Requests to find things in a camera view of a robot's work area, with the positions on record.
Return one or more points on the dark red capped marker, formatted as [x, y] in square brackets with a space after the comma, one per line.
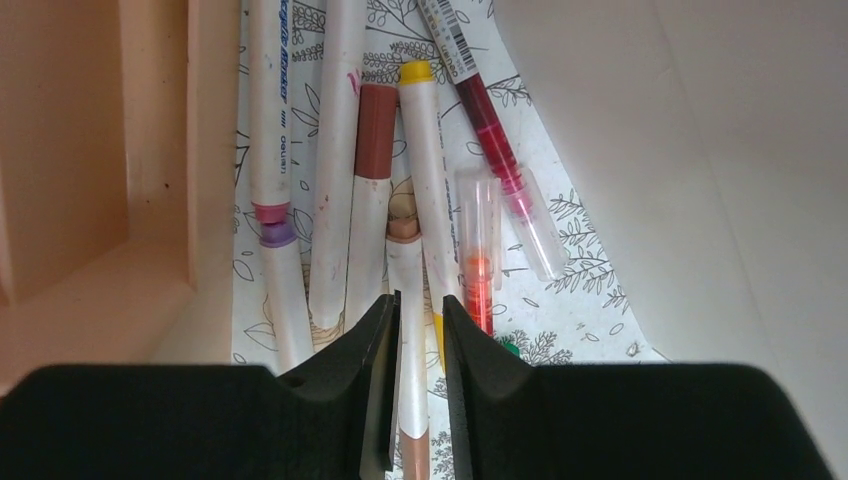
[370, 199]

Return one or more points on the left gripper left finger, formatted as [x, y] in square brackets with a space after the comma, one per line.
[331, 417]

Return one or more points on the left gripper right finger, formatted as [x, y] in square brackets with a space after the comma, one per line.
[511, 420]

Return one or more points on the white three-drawer cabinet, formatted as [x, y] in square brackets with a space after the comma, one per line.
[708, 142]

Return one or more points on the orange clear pen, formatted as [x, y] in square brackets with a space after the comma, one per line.
[480, 218]

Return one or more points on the floral table mat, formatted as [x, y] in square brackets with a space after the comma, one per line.
[584, 316]

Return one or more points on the yellow capped white marker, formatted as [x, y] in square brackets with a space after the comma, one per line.
[420, 116]

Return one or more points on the plain white marker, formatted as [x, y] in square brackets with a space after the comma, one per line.
[344, 46]

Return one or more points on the brown capped white marker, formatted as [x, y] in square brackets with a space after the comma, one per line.
[405, 271]

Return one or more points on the purple capped white marker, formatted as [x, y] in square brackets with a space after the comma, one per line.
[283, 275]

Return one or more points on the pink capped white marker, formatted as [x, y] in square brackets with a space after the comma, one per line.
[269, 31]

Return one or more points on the peach plastic file organizer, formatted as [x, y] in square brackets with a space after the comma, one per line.
[118, 123]

